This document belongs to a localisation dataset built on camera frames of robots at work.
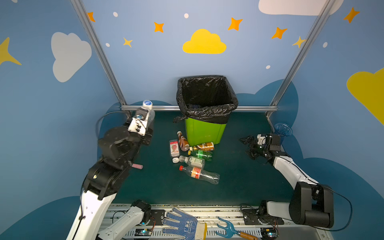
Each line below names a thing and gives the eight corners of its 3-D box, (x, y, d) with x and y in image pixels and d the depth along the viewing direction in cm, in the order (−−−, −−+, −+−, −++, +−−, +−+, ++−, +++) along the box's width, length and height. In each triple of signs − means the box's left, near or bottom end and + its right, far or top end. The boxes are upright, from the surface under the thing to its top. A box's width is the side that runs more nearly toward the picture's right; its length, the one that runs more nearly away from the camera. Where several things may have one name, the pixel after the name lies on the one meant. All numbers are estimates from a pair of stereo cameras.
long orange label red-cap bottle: (178, 174, 90) (177, 171, 86) (181, 166, 93) (180, 162, 90) (217, 184, 86) (219, 182, 83) (219, 175, 90) (220, 172, 86)
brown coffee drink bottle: (182, 152, 98) (181, 149, 95) (175, 135, 107) (175, 132, 105) (190, 150, 99) (190, 147, 97) (183, 133, 109) (183, 130, 106)
